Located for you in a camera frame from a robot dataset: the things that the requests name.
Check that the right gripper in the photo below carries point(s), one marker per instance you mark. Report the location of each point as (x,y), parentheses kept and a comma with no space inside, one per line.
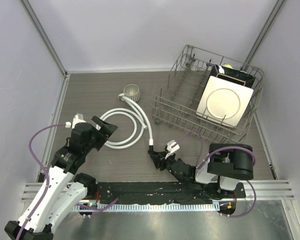
(159,161)

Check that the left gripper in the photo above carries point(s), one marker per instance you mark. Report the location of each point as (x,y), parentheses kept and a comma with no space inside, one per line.
(103,136)

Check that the black T-shaped hose connector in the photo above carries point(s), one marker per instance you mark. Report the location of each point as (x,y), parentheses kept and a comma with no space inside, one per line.
(151,151)

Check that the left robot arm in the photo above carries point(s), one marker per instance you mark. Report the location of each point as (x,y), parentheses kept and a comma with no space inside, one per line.
(63,187)

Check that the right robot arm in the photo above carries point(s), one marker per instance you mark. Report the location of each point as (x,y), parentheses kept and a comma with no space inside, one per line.
(231,163)

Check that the striped ceramic mug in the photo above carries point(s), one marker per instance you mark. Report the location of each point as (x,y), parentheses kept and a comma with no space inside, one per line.
(131,92)

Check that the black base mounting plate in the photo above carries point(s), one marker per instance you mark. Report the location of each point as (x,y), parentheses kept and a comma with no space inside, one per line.
(162,192)

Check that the white square plate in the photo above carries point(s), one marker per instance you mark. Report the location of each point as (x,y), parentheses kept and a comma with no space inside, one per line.
(224,102)

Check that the black square plate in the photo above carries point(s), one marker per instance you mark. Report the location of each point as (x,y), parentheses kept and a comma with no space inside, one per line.
(232,75)

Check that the yellow-green cup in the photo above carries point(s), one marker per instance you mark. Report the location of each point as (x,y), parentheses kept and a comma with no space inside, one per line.
(227,66)

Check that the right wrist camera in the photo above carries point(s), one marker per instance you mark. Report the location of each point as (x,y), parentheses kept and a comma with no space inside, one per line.
(171,147)

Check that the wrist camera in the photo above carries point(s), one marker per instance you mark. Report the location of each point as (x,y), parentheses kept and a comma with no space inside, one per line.
(171,147)
(77,119)

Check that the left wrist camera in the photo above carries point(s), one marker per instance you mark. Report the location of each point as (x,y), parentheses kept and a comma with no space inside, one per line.
(77,119)

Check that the grey wire dish rack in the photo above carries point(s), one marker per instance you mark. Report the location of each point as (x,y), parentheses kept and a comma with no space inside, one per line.
(176,99)

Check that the white slotted cable duct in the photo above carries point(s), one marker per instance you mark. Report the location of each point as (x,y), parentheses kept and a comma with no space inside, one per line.
(173,207)

